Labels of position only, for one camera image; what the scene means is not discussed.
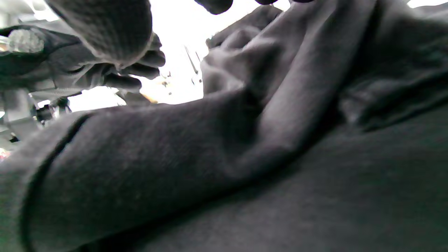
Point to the person's right hand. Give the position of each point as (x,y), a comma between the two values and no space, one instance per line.
(112,31)

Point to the person's left hand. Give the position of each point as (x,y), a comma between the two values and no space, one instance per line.
(122,81)

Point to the black trousers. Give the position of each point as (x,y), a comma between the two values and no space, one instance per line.
(245,157)

